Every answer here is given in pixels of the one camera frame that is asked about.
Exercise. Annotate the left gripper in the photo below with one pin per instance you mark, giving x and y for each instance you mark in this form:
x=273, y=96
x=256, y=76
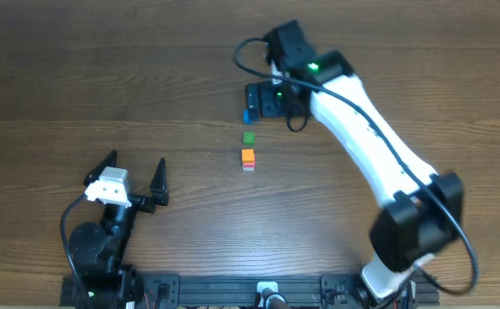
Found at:
x=142, y=203

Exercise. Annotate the green cube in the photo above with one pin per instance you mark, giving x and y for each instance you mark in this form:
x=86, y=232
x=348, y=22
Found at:
x=249, y=137

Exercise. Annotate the blue cube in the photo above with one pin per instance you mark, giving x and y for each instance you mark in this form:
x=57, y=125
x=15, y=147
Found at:
x=247, y=118

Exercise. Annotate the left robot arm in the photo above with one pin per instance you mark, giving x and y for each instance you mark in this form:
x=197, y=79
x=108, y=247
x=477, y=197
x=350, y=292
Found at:
x=87, y=244

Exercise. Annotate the pink cube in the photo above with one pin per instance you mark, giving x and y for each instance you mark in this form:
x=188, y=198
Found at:
x=248, y=165

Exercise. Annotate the orange cube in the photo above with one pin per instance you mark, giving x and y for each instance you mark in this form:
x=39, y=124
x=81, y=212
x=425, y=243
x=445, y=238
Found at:
x=248, y=155

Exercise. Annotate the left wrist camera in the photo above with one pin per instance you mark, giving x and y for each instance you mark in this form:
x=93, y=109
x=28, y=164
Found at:
x=110, y=186

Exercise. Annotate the mounting rail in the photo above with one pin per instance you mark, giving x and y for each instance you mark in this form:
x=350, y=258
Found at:
x=219, y=292

